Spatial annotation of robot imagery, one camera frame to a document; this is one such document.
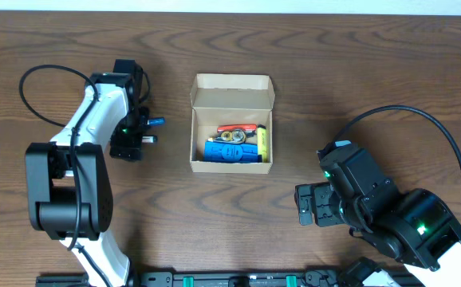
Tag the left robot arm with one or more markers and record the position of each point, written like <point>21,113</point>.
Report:
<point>69,191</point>

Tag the blue plastic block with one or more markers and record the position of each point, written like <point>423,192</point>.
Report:
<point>231,153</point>

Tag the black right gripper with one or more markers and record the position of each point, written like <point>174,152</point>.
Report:
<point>316,203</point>

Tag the yellow highlighter pen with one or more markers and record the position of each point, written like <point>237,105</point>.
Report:
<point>262,143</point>

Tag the blue whiteboard marker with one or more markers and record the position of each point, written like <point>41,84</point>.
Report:
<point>156,121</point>

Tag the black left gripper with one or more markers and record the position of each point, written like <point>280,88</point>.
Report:
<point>126,148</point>

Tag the black whiteboard marker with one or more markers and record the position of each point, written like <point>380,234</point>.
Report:
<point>149,139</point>

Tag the correction tape dispenser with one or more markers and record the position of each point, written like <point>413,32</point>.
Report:
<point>236,136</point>

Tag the cardboard box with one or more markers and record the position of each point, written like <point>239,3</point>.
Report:
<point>223,99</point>

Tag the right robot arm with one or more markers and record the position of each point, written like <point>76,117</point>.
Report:
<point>415,228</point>

